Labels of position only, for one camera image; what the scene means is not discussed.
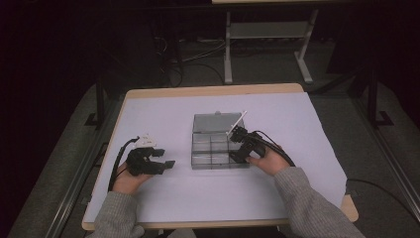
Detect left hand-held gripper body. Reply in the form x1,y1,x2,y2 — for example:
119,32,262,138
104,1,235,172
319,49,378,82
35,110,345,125
125,133,160,177

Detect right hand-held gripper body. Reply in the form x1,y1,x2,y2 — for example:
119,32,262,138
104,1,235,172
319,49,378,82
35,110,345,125
225,110,267,161

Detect clear plastic compartment box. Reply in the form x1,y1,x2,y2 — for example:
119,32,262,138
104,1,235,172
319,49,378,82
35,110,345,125
190,110,252,171

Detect person's left hand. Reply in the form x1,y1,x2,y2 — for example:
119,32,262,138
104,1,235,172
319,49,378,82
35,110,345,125
111,161,154,196

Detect person's right hand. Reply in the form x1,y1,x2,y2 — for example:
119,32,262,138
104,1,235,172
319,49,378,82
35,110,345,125
245,144,292,178

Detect white paper sheet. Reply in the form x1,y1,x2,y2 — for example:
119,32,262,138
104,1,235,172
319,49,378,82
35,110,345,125
83,91,349,224

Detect wooden table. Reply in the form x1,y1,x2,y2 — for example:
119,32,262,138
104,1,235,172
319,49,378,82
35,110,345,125
81,82,360,231

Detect black metal stand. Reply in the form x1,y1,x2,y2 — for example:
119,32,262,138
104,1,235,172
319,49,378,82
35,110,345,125
366,67,395,129
83,81,107,129

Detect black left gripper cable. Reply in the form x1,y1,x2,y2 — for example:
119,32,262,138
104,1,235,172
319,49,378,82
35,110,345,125
107,135,141,193

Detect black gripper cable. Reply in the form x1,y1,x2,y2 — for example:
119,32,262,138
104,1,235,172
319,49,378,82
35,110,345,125
107,135,141,193
252,130,420,223

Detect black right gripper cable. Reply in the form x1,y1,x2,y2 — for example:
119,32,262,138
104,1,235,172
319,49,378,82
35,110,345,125
252,130,420,223

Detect aluminium floor rail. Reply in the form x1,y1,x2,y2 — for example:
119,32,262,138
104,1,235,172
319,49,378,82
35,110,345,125
42,97,112,238
349,93,420,217

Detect floor cables bundle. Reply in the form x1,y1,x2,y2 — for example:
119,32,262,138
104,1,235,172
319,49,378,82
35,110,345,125
155,34,229,89

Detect white metal desk frame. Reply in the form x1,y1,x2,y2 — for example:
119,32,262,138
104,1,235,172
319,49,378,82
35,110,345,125
211,0,321,85

